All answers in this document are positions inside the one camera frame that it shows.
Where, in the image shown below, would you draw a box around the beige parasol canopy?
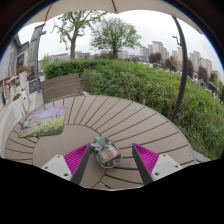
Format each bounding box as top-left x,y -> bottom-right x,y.
26,0 -> 204,34

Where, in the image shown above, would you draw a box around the far apartment buildings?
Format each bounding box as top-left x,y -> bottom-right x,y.
139,40 -> 223,83

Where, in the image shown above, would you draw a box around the grey shop building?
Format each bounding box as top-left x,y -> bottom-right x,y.
0,34 -> 30,88

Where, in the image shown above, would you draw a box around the grey sign pylon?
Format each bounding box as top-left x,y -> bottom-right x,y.
27,23 -> 47,94

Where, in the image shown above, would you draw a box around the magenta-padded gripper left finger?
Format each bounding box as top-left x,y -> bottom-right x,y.
41,143 -> 93,187

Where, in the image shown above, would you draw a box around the transparent grey computer mouse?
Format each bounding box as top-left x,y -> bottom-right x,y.
89,136 -> 123,169

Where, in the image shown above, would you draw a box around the brown slatted chair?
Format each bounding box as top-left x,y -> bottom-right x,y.
39,73 -> 84,104

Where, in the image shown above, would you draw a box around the white planter box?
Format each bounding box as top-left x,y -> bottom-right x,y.
11,93 -> 28,118

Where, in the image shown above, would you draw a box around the tall white flower planter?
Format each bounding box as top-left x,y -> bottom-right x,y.
16,65 -> 29,91

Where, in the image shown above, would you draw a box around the dark curved parasol pole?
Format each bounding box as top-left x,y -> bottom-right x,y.
169,15 -> 189,123

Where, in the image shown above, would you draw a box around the green hedge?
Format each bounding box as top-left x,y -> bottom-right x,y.
42,58 -> 224,160

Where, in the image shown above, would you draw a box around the round crowned tree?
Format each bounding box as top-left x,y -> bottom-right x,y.
89,17 -> 143,60

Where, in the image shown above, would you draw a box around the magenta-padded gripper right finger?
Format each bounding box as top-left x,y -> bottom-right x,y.
131,142 -> 184,186

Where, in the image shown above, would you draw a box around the slim sparse tree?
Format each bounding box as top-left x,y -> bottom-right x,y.
51,10 -> 108,61

